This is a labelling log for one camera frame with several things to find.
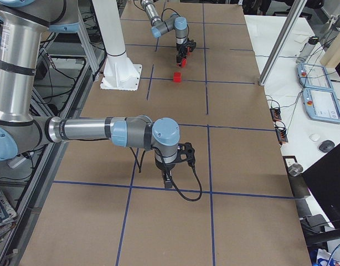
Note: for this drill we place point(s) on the handheld scanner device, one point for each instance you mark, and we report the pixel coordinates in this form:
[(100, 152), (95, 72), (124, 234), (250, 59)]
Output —
[(307, 49)]

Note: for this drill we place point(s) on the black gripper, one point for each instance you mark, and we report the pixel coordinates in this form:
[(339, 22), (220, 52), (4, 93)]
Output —
[(164, 167), (181, 50)]

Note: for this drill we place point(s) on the aluminium frame post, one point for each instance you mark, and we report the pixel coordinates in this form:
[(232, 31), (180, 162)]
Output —
[(286, 29)]

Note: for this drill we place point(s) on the white pedestal column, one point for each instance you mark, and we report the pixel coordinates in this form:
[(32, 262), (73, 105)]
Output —
[(119, 72)]

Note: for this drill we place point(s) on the upper teach pendant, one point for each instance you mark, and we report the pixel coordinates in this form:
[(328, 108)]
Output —
[(313, 76)]

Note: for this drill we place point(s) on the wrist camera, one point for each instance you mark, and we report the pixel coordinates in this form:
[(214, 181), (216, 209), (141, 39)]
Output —
[(191, 43), (186, 153)]

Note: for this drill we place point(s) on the lower teach pendant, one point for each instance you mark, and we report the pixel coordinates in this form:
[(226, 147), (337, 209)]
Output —
[(321, 105)]

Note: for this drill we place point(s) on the stack of books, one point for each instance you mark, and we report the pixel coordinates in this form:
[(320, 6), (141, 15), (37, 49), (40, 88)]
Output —
[(7, 216)]

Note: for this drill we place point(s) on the black monitor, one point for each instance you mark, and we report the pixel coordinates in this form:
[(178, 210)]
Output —
[(323, 181)]

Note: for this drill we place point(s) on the metal cup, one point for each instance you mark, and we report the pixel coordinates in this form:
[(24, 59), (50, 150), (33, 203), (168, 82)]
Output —
[(295, 169)]

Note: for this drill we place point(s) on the black computer mouse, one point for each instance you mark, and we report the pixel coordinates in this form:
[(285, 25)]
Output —
[(326, 146)]

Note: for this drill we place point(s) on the teach pendant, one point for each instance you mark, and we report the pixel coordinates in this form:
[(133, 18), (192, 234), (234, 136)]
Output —
[(321, 105), (313, 76)]

